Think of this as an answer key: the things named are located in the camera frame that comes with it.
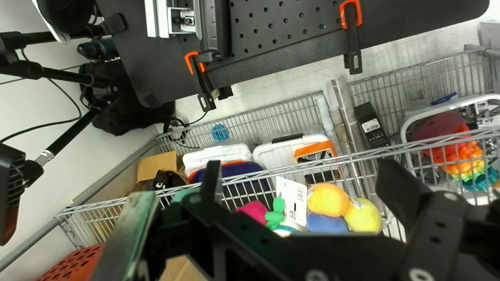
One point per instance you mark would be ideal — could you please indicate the small blue round toy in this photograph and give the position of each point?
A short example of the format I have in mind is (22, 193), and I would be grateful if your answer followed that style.
(220, 132)

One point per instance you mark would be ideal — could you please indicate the orange ball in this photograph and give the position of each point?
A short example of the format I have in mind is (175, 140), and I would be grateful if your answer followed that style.
(328, 198)

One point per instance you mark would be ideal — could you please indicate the small brown cardboard box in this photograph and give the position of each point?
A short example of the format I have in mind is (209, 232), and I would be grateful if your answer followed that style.
(156, 164)

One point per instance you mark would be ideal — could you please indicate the black camera stand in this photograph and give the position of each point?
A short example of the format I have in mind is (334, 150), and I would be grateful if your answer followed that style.
(31, 70)

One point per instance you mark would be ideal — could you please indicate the orange perforated crate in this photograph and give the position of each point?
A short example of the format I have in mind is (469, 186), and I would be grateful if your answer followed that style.
(72, 264)

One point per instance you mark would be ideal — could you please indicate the red toy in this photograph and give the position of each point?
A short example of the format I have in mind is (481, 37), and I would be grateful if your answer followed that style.
(439, 129)

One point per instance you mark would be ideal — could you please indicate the blue ball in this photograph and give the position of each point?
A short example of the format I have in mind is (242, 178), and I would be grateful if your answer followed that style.
(325, 225)

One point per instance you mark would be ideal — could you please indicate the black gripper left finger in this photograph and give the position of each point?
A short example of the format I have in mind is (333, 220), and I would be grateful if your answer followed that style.
(211, 181)

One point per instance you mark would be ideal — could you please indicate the orange black clamp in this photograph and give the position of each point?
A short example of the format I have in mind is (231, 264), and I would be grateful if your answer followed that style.
(204, 78)
(353, 36)

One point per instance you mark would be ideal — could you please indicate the black device white label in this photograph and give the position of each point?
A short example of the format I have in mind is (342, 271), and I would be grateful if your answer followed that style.
(370, 125)

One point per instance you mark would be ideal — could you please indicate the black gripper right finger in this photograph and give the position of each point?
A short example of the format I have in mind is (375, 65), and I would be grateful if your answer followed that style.
(406, 192)

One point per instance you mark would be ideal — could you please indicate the black backpack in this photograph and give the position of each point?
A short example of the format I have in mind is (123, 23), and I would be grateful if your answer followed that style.
(125, 111)

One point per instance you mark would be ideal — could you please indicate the white plastic case orange insert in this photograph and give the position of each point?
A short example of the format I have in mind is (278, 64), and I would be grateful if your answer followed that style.
(286, 150)

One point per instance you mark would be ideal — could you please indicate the dark blue cloth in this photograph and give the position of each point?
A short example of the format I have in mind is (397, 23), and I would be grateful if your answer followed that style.
(234, 168)

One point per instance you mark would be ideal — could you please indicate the black perforated table board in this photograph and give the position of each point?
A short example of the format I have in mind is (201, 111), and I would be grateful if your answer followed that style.
(290, 31)

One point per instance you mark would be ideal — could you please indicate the yellow ball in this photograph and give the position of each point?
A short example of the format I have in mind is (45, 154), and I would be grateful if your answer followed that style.
(362, 215)

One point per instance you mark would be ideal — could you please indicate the black round fan device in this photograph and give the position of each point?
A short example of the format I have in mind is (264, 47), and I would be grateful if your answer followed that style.
(9, 192)

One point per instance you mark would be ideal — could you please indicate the rainbow coloured toy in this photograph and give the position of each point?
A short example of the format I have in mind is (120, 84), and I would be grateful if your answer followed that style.
(462, 161)

